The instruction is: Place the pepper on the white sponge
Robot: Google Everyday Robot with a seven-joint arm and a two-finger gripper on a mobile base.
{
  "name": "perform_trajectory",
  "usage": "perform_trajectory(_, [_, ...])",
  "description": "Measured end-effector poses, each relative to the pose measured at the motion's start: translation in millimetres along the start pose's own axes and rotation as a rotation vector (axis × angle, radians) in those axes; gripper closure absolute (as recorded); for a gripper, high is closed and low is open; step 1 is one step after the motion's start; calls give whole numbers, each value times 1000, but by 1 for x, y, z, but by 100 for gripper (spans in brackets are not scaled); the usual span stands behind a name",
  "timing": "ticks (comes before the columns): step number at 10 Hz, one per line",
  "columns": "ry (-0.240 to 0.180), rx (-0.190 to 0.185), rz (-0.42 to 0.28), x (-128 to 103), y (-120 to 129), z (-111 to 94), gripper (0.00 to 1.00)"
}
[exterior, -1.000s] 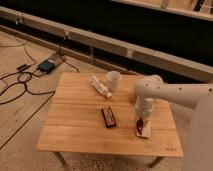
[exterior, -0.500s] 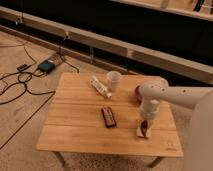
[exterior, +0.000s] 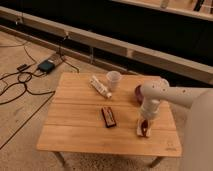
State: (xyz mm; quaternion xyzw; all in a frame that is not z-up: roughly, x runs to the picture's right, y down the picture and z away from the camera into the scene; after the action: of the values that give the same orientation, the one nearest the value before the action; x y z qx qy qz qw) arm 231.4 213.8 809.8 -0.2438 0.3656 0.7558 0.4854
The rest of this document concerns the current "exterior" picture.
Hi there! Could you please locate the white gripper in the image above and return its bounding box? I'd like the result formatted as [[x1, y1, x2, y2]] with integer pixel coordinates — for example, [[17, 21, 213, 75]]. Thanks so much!
[[138, 98, 160, 131]]

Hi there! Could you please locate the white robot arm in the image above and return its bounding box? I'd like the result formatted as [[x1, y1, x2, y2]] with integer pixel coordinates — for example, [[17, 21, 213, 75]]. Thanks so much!
[[137, 79, 213, 171]]

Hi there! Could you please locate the purple bowl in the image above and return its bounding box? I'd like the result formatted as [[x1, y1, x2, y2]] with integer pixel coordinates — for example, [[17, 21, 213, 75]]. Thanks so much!
[[134, 85, 144, 105]]

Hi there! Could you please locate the dark chocolate bar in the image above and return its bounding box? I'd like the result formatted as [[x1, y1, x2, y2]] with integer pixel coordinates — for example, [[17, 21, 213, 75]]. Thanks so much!
[[101, 107, 116, 128]]

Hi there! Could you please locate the wooden table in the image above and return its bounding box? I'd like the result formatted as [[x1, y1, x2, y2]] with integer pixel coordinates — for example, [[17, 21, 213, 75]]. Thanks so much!
[[37, 73, 182, 158]]

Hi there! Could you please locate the clear plastic cup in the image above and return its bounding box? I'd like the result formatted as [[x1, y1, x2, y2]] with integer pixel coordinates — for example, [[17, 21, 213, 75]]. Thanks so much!
[[106, 71, 122, 91]]

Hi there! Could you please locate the white tube bottle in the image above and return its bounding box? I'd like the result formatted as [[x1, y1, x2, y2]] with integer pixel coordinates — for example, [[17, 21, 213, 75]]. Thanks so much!
[[90, 76, 112, 98]]

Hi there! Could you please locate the long wooden beam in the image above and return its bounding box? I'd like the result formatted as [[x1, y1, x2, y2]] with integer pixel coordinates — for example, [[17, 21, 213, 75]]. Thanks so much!
[[0, 6, 213, 85]]

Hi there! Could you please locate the black power adapter box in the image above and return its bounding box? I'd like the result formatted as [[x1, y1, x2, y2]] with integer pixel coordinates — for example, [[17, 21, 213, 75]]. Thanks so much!
[[38, 60, 55, 73]]

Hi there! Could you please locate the small black plug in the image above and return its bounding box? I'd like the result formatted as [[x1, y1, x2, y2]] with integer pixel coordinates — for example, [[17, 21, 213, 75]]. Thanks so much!
[[17, 64, 29, 72]]

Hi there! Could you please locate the black floor cable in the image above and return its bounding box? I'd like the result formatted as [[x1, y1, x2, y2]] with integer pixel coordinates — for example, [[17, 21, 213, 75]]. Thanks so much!
[[0, 43, 56, 106]]

